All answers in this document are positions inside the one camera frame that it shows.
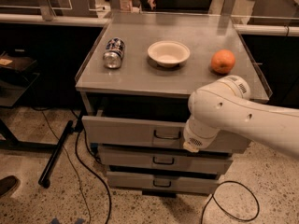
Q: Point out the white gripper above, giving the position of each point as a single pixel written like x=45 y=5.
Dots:
x=196 y=139

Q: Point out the grey top drawer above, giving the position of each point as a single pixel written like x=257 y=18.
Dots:
x=153 y=133

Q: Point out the grey drawer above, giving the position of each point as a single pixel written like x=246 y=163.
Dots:
x=161 y=159
x=177 y=184
x=153 y=133

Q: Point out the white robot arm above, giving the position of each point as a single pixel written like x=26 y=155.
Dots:
x=224 y=105

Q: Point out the grey middle drawer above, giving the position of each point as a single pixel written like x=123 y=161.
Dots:
x=161 y=159

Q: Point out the grey bottom drawer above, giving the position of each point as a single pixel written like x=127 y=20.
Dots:
x=177 y=184

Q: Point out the grey drawer cabinet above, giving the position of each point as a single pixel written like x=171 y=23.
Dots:
x=142 y=89

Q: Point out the orange fruit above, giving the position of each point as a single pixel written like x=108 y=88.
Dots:
x=223 y=61

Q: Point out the white paper bowl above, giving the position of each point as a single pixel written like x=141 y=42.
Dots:
x=168 y=54

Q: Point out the blue soda can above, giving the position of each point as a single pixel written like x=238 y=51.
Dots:
x=114 y=53

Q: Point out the black metal bar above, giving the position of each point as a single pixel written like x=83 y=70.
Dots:
x=44 y=179

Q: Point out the dark shoe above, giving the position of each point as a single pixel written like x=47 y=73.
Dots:
x=8 y=184

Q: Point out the black side cart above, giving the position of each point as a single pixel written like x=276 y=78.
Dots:
x=16 y=77

